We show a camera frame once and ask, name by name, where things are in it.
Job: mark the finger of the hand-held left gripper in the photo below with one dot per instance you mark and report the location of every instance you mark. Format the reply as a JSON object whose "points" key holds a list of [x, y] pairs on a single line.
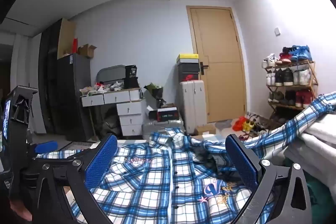
{"points": [[47, 146]]}

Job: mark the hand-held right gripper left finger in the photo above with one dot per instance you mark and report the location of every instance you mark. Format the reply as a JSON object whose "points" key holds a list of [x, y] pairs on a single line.
{"points": [[101, 159]]}

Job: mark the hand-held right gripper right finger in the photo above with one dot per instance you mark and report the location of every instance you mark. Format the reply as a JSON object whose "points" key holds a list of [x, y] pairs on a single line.
{"points": [[241, 161]]}

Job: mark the blue plaid shirt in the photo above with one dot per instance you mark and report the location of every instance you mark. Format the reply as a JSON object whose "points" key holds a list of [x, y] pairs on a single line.
{"points": [[157, 174]]}

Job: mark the person's left hand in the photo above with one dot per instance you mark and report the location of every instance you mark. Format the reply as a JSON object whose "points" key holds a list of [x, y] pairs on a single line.
{"points": [[19, 211]]}

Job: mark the pile of shoes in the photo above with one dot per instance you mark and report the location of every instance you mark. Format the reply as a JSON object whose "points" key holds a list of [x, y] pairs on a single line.
{"points": [[262, 125]]}

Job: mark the closed cardboard box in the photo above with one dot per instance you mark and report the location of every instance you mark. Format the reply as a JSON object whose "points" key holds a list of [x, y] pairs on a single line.
{"points": [[204, 130]]}

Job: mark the dark refrigerator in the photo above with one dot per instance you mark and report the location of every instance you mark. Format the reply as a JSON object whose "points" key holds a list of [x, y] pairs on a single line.
{"points": [[71, 95]]}

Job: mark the white drawer desk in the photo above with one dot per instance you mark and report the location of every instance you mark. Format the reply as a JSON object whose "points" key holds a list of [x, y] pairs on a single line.
{"points": [[131, 108]]}

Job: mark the silver suitcase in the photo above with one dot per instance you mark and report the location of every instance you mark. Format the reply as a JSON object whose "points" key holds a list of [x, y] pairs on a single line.
{"points": [[162, 127]]}

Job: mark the desk clutter pile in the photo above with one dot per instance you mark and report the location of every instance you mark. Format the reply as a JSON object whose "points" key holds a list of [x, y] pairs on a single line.
{"points": [[102, 88]]}

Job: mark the white suitcase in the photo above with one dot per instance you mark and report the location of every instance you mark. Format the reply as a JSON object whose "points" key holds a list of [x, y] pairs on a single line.
{"points": [[193, 106]]}

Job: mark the white folded bedding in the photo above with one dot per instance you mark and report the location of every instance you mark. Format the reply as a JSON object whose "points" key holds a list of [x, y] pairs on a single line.
{"points": [[317, 140]]}

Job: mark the grey rounded mirror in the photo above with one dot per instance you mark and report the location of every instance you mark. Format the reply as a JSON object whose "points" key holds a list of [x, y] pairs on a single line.
{"points": [[110, 74]]}

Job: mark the dark wrapped flower bouquet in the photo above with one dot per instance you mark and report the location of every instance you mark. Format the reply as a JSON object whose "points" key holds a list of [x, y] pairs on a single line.
{"points": [[155, 91]]}

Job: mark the dark green cloth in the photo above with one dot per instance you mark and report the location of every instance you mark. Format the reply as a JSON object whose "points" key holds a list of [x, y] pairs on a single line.
{"points": [[321, 195]]}

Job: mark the flat cardboard sheet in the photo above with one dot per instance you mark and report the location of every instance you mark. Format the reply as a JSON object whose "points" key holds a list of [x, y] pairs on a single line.
{"points": [[65, 37]]}

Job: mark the wooden shoe rack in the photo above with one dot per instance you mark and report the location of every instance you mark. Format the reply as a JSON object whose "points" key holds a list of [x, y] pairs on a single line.
{"points": [[291, 85]]}

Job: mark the open cardboard box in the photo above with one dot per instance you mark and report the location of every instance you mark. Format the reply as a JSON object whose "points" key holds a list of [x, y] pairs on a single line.
{"points": [[86, 51]]}

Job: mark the black shoe box red logo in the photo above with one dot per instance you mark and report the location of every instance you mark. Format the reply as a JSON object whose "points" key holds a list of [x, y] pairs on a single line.
{"points": [[188, 77]]}

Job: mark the wooden door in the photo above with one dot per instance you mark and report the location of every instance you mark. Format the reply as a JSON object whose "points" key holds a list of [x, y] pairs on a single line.
{"points": [[220, 37]]}

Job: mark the white light switch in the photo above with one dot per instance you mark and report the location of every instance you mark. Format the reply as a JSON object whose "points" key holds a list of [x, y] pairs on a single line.
{"points": [[277, 31]]}

